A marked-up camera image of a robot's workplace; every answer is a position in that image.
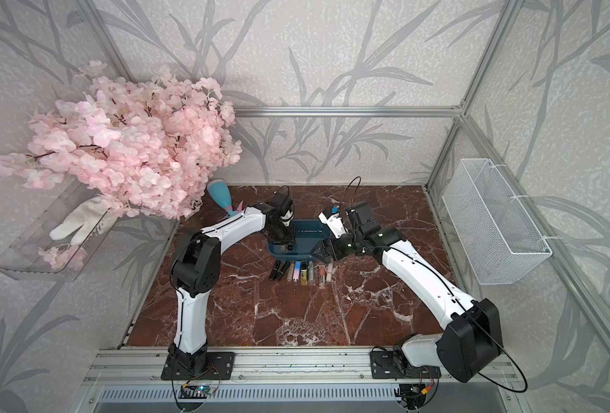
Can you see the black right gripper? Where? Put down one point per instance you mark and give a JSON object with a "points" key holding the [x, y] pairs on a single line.
{"points": [[324, 250]]}

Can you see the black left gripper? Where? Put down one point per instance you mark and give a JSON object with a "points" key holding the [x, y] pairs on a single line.
{"points": [[291, 238]]}

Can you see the teal plastic storage box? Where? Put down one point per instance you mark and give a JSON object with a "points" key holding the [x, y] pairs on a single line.
{"points": [[308, 234]]}

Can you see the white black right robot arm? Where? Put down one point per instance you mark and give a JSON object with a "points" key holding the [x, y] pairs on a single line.
{"points": [[471, 337]]}

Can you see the silver grey lipstick tube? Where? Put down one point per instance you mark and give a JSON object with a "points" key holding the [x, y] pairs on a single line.
{"points": [[311, 272]]}

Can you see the pale pink lipstick tube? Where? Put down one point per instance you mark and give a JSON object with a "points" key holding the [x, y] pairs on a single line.
{"points": [[328, 275]]}

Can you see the gold black lipstick tube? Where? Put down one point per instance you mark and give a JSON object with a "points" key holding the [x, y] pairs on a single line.
{"points": [[304, 273]]}

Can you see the blue pink lipstick tube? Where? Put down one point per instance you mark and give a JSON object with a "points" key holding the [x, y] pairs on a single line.
{"points": [[297, 271]]}

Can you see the beige slim lipstick tube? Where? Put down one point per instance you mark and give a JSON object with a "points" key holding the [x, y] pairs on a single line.
{"points": [[290, 272]]}

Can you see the pink cherry blossom tree crown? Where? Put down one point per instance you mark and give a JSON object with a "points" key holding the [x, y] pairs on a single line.
{"points": [[147, 147]]}

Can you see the green circuit board left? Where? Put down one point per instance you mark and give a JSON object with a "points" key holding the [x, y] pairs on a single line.
{"points": [[197, 391]]}

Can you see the white fabric glove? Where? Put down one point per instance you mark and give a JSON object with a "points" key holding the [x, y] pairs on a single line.
{"points": [[90, 218]]}

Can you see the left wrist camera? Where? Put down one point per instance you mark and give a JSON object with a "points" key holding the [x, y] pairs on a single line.
{"points": [[283, 207]]}

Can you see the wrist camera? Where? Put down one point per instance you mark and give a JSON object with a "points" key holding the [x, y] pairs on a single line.
{"points": [[283, 207], [358, 219]]}

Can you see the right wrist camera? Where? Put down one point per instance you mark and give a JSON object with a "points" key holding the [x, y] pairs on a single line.
{"points": [[358, 219]]}

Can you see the white wire mesh basket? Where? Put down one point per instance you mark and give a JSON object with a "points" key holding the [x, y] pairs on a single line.
{"points": [[499, 237]]}

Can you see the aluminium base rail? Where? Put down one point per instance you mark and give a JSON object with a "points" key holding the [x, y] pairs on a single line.
{"points": [[119, 380]]}

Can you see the clear acrylic wall shelf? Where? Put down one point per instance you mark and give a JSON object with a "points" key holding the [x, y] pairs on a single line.
{"points": [[59, 244]]}

